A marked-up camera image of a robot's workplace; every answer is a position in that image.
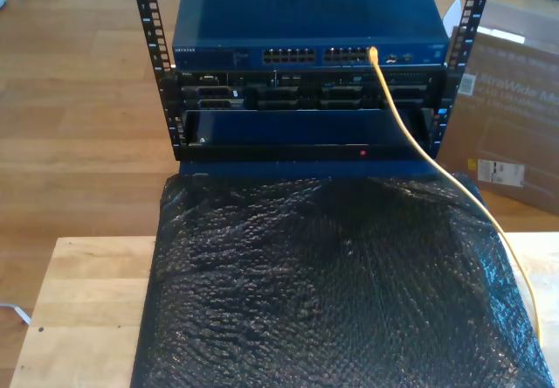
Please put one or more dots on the black bubble-wrap mat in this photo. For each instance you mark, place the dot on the black bubble-wrap mat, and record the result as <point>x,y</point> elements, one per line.
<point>284,296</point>

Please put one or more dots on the black rack shelf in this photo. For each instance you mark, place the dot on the black rack shelf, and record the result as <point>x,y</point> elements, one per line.
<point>284,130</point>

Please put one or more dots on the blue rack base plate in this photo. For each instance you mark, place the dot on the blue rack base plate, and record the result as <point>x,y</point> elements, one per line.
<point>305,168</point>

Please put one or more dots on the black rack server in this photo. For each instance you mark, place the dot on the black rack server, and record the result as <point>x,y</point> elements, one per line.
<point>284,95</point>

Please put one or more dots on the black perforated rack post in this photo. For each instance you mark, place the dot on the black perforated rack post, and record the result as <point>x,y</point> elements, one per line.
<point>150,21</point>
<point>476,3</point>

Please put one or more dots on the white flat strip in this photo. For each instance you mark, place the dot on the white flat strip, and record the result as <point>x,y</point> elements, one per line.
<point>17,311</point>

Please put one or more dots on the blue network switch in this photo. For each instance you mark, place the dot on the blue network switch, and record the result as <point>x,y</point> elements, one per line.
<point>284,12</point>

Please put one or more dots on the white paper flap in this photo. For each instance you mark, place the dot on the white paper flap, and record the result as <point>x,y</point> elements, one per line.
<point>453,12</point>

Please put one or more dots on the brown cardboard monitor box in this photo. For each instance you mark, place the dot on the brown cardboard monitor box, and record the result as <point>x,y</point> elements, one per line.
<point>515,134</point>

